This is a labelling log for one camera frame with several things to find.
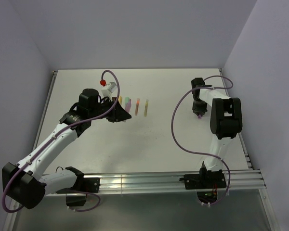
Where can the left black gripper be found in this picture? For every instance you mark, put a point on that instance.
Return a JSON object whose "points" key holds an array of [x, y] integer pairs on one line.
{"points": [[120, 114]]}

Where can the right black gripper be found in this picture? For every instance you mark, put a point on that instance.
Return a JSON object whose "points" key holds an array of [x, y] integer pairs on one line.
{"points": [[196, 110]]}

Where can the green highlighter pen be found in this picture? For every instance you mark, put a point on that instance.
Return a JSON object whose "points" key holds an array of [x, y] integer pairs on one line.
{"points": [[127, 99]]}

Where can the orange thin pen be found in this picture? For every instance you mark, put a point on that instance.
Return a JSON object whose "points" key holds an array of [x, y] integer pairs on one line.
{"points": [[137, 107]]}

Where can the olive yellow pen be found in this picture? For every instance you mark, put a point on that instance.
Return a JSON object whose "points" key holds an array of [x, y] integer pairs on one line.
{"points": [[146, 107]]}

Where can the pink highlighter pen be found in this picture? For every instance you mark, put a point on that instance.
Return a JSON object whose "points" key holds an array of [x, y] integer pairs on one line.
{"points": [[128, 107]]}

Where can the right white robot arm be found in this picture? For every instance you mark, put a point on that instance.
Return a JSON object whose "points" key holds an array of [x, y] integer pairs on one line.
{"points": [[225, 121]]}

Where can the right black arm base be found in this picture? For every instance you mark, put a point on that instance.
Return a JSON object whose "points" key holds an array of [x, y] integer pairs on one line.
{"points": [[205, 180]]}

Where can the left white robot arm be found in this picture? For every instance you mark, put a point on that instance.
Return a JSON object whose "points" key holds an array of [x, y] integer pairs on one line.
{"points": [[25, 181]]}

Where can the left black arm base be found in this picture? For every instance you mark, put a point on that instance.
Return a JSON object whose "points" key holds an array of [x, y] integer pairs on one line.
{"points": [[89, 187]]}

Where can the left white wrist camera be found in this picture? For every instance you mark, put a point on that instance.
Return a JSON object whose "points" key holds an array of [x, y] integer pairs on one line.
{"points": [[108, 89]]}

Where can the aluminium front rail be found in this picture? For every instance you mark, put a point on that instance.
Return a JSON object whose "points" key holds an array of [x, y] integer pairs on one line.
{"points": [[169, 182]]}

